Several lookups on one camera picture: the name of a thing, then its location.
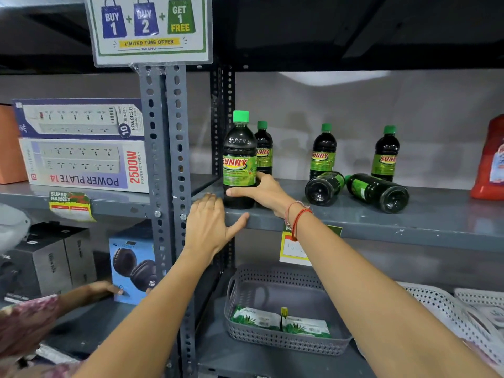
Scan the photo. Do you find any white perforated basket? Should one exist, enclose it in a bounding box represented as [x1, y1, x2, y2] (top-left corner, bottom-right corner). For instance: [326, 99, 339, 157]
[454, 287, 504, 311]
[395, 281, 504, 375]

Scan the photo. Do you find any white green packet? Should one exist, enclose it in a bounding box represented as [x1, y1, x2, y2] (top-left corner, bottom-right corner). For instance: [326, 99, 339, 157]
[281, 315, 332, 339]
[230, 305, 283, 332]

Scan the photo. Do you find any dark bottle green cap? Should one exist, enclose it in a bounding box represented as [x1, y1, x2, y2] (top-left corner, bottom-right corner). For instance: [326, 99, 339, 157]
[304, 171, 347, 207]
[222, 110, 259, 210]
[344, 172, 410, 214]
[255, 120, 274, 176]
[370, 125, 401, 182]
[309, 123, 338, 181]

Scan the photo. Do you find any person's right forearm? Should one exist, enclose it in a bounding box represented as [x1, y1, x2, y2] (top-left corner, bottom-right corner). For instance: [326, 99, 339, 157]
[285, 208, 502, 378]

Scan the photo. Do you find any person's right hand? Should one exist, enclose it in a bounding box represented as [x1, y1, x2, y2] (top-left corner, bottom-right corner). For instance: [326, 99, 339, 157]
[226, 172, 301, 221]

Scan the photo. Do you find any white power strip box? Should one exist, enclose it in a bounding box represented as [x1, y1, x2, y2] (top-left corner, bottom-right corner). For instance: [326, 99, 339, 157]
[18, 138, 150, 193]

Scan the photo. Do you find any orange box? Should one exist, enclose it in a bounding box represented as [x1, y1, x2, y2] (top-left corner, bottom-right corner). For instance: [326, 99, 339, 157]
[0, 104, 28, 185]

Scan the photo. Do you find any blue power strip box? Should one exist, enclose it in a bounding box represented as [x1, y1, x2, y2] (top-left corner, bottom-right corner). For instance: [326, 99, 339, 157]
[12, 98, 145, 140]

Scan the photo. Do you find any grey plastic basket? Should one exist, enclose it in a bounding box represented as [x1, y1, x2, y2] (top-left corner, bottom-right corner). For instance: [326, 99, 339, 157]
[224, 264, 353, 357]

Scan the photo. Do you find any grey metal shelf rack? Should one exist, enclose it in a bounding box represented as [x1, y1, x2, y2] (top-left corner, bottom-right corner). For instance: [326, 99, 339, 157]
[0, 0, 504, 378]

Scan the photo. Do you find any grey black box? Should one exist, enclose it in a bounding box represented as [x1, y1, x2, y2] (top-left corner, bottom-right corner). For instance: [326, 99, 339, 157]
[29, 221, 98, 290]
[4, 228, 73, 304]

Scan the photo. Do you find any red plastic bottle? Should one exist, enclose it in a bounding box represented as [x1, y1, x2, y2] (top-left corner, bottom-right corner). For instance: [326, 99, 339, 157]
[470, 114, 504, 201]

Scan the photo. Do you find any blue headphone box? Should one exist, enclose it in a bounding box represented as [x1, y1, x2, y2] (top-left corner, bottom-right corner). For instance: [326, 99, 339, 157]
[109, 231, 159, 306]

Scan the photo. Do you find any white plastic bag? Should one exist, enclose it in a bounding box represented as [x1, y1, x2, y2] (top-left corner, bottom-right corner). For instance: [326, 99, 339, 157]
[0, 203, 32, 254]

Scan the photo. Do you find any red thread bracelet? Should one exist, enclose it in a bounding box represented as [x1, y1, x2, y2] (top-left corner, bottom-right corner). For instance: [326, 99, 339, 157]
[291, 208, 314, 242]

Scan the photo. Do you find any yellow red shelf label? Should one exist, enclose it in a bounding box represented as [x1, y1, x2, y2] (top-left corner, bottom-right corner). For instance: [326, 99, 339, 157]
[49, 191, 97, 222]

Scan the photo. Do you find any person's left hand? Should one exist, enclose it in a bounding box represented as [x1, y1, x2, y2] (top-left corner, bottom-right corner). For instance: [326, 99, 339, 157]
[185, 193, 250, 263]

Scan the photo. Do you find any laminated promotion sign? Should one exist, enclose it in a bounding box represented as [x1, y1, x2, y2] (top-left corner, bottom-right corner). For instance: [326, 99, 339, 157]
[83, 0, 213, 67]

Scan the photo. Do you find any person's left forearm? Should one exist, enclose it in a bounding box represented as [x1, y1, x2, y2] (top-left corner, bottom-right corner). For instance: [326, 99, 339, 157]
[73, 248, 217, 378]

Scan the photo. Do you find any pink thread bracelet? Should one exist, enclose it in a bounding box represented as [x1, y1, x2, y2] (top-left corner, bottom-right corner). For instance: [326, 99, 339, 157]
[284, 200, 307, 228]

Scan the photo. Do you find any yellow green price label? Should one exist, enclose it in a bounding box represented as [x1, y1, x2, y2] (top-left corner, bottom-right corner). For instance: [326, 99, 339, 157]
[279, 221, 343, 267]

